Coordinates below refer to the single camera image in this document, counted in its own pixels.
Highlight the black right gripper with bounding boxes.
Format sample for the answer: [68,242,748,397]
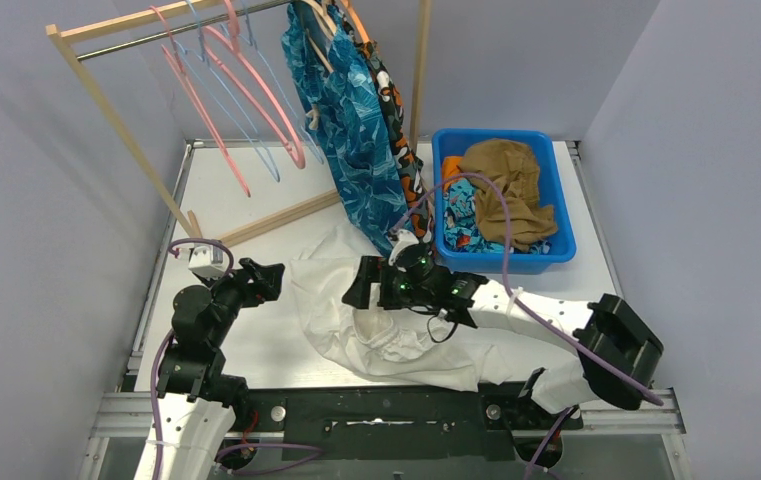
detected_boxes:
[344,255,434,310]

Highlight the light blue shark print shorts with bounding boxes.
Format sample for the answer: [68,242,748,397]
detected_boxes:
[443,178,557,253]

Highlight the white shorts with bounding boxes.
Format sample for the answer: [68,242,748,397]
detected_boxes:
[288,224,576,391]

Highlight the light blue hanger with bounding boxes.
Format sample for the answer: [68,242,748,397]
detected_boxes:
[207,1,325,169]
[171,0,282,183]

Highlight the thick pink hanger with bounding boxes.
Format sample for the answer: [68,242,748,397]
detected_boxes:
[201,0,307,170]

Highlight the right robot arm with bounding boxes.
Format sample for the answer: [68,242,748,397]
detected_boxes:
[342,244,664,427]

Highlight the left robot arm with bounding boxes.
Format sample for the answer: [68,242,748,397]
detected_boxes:
[135,258,285,479]

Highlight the orange camouflage shorts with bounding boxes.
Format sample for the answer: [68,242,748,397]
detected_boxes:
[344,21,425,208]

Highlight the dark blue leaf print shorts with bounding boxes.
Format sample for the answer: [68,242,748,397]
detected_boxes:
[281,1,408,255]

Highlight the orange hanger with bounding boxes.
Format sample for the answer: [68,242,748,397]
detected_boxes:
[339,0,375,46]

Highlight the wooden hanger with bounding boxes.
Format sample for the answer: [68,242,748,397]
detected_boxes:
[295,0,338,73]

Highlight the blue plastic bin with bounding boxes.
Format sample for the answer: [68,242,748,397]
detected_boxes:
[432,128,576,274]

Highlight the wooden clothes rack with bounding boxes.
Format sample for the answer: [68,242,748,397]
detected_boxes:
[45,1,433,246]

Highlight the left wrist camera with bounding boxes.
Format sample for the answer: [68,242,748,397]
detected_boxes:
[188,244,231,279]

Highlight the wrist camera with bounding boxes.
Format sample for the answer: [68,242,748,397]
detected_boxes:
[188,244,231,279]
[388,229,420,262]

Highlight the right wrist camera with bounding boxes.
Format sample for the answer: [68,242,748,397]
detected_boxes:
[388,229,420,262]

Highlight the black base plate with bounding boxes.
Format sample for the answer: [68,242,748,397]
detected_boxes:
[216,382,557,472]

